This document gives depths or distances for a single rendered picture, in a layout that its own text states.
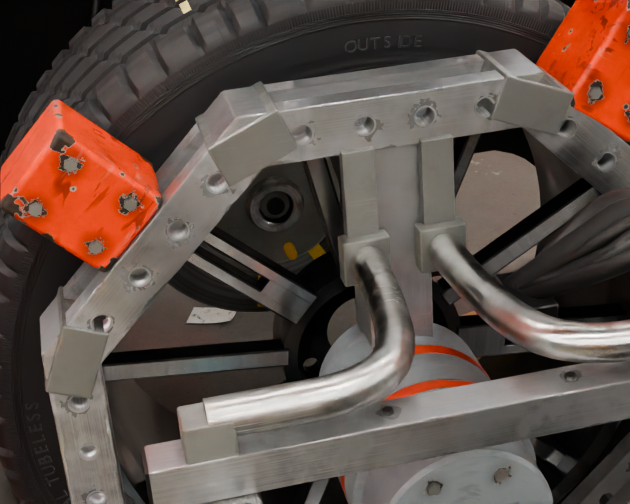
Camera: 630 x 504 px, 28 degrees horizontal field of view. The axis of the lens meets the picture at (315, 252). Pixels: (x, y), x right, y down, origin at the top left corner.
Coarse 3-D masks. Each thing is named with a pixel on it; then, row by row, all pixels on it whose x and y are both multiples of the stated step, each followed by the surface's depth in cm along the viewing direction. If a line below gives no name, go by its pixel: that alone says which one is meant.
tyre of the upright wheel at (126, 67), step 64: (128, 0) 107; (192, 0) 98; (256, 0) 94; (320, 0) 92; (384, 0) 93; (448, 0) 94; (512, 0) 96; (64, 64) 107; (128, 64) 94; (192, 64) 92; (256, 64) 93; (320, 64) 94; (384, 64) 95; (128, 128) 93; (0, 256) 96; (64, 256) 96; (0, 320) 97; (0, 384) 100; (0, 448) 104
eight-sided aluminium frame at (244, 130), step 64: (448, 64) 92; (512, 64) 91; (192, 128) 91; (256, 128) 86; (320, 128) 87; (384, 128) 88; (448, 128) 89; (512, 128) 91; (576, 128) 92; (192, 192) 87; (128, 256) 88; (64, 320) 90; (128, 320) 90; (64, 384) 91; (64, 448) 94
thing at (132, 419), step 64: (320, 192) 101; (576, 192) 107; (192, 256) 101; (256, 256) 103; (320, 256) 109; (512, 256) 108; (320, 320) 111; (448, 320) 109; (576, 320) 112; (128, 384) 126; (128, 448) 112; (576, 448) 118
